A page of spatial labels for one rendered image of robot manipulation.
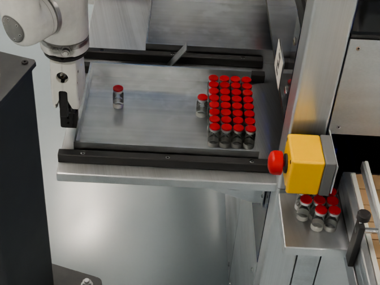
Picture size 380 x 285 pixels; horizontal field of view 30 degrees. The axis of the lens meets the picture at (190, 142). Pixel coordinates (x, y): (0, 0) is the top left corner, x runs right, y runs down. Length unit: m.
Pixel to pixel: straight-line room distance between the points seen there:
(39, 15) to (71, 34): 0.09
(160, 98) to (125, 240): 0.97
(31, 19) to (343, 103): 0.51
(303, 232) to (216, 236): 1.17
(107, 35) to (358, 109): 0.69
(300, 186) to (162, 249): 1.22
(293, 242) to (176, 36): 0.65
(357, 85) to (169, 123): 0.41
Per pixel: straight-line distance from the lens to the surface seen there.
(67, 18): 1.17
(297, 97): 1.16
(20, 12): 1.12
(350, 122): 1.21
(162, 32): 1.67
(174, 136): 1.37
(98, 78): 1.52
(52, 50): 1.22
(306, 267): 1.46
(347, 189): 1.25
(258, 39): 1.68
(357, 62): 1.14
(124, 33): 1.67
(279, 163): 1.15
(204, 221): 2.43
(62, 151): 1.31
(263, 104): 1.48
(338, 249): 1.22
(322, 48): 1.11
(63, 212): 2.45
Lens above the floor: 1.76
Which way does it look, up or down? 40 degrees down
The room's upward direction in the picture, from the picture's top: 5 degrees clockwise
